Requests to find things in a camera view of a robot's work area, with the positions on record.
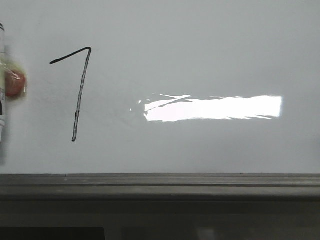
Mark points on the red magnet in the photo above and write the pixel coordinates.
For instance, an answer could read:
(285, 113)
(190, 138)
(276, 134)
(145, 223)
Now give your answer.
(15, 79)

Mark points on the black and white whiteboard marker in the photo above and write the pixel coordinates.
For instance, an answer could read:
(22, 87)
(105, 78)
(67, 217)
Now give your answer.
(2, 82)

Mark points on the grey aluminium whiteboard frame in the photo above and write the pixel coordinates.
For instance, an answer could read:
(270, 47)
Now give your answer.
(160, 206)

